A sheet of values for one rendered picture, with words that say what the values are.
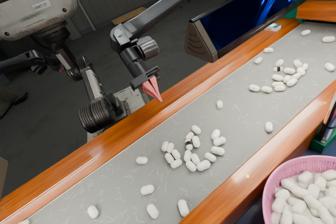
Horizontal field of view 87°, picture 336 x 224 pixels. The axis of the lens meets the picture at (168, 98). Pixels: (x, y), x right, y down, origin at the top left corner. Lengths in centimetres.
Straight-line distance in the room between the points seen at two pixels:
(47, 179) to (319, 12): 122
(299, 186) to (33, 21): 98
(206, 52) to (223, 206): 33
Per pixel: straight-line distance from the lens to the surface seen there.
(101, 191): 63
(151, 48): 61
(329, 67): 81
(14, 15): 89
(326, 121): 58
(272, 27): 104
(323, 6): 103
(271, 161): 51
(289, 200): 52
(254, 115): 63
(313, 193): 52
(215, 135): 56
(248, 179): 49
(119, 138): 67
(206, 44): 31
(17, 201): 80
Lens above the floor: 121
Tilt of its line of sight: 39 degrees down
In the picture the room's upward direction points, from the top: 22 degrees counter-clockwise
